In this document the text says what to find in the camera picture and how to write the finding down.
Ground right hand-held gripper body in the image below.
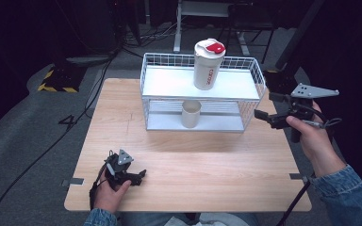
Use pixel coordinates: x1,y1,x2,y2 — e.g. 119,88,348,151
268,83,340,144

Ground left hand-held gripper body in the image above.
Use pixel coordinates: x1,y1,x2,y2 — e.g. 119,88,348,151
105,149,136,186

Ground white cup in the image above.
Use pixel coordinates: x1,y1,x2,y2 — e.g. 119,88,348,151
181,100,203,129

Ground white tumbler with red lid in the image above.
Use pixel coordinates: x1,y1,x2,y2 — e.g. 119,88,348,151
193,38,226,91

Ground white wire shelf rack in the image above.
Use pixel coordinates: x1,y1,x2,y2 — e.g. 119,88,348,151
140,52,268,134

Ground person's left hand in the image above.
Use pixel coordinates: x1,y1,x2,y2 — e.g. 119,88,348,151
92,178,133,215

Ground person's right hand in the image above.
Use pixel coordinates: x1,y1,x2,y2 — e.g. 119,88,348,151
286,103,347,179

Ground black slanted stand with base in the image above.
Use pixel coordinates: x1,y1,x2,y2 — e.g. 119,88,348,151
263,0,326,96

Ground person's jeans legs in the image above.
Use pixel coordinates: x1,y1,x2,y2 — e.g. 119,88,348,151
119,212,260,226

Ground grey tape strip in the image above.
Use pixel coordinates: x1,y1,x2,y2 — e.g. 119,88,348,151
61,177,85,187
288,172,309,182

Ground black yellow striped stand base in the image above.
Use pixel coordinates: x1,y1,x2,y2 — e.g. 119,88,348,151
37,64,88,93

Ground left hand-held gripper black cable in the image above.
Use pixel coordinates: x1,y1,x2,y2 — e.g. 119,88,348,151
89,164,108,211

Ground hand-held gripper black cable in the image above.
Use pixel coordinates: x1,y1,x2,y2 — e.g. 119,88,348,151
89,164,108,211
275,116,343,226

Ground long black floor cable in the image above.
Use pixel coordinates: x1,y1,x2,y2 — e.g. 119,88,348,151
0,51,119,226

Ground right hand-held gripper black cable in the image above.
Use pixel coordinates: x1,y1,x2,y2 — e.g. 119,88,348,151
275,116,343,226

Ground black metal chair frame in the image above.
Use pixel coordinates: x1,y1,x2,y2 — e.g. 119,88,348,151
218,3,277,64

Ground white desk frame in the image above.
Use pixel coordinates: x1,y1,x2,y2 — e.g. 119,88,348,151
173,0,252,57

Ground bundle of floor cables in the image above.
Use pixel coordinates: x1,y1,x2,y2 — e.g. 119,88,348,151
119,17,183,59

